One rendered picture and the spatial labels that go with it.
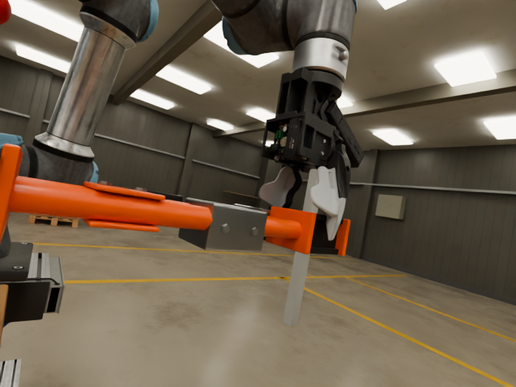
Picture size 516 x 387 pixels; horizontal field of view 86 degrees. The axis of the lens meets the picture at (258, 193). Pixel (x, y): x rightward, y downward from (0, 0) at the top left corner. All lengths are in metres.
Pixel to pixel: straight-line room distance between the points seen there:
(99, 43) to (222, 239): 0.56
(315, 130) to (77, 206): 0.26
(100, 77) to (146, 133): 10.49
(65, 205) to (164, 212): 0.07
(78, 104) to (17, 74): 10.32
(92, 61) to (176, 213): 0.53
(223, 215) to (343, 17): 0.30
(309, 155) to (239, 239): 0.13
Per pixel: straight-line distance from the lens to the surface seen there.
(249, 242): 0.29
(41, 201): 0.22
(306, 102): 0.37
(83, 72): 0.73
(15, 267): 0.66
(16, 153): 0.21
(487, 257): 9.46
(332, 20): 0.43
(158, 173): 11.26
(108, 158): 10.87
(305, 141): 0.35
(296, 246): 0.35
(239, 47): 0.49
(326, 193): 0.35
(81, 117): 0.72
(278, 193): 0.41
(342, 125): 0.42
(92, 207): 0.23
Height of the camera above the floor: 1.23
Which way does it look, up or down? 2 degrees up
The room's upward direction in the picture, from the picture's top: 11 degrees clockwise
